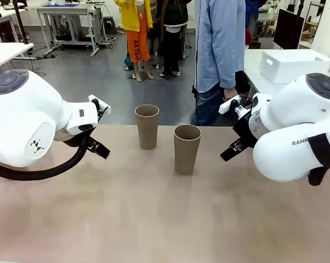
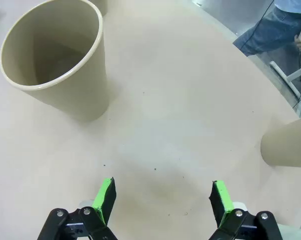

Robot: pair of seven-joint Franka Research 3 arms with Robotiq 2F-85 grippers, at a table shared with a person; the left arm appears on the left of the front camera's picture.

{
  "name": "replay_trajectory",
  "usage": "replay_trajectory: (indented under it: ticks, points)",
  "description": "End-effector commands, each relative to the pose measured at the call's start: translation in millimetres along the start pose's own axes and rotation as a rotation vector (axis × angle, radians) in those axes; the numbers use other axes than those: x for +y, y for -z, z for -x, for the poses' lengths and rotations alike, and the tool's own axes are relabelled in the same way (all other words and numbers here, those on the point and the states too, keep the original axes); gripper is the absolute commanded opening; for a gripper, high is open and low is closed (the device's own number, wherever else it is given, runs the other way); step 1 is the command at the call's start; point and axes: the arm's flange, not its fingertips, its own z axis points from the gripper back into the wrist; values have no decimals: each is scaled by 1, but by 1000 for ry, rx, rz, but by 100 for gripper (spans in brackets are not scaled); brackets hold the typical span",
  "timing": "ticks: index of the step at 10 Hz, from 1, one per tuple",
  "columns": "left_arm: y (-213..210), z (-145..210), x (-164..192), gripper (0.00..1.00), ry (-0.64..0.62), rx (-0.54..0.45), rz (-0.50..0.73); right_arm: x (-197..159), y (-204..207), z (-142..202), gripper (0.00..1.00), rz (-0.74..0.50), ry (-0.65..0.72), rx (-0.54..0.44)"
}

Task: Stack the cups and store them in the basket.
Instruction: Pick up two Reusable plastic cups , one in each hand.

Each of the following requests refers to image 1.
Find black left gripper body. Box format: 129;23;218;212
71;127;99;150

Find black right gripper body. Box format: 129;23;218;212
232;112;258;146

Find brown paper cup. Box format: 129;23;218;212
134;105;160;151
173;124;202;175

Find white plastic basket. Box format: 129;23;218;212
259;50;330;85

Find person's left forearm blue sleeve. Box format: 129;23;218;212
218;46;237;90

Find person's left hand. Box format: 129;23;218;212
223;87;238;101

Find white side table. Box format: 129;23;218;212
243;48;330;96

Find person in light blue shirt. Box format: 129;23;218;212
191;0;247;127

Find black monitor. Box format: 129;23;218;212
273;8;305;50

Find person in yellow jacket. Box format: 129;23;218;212
113;0;155;83

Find person in black clothes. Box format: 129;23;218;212
153;0;189;78

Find grey workshop desk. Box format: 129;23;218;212
36;2;107;58

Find black stand pole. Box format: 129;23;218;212
12;0;29;44

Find white desk with dark shelf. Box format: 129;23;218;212
0;5;27;44

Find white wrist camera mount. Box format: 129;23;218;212
218;95;249;119
87;94;112;116

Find black cable sleeve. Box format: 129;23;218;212
0;135;89;181
307;128;330;186

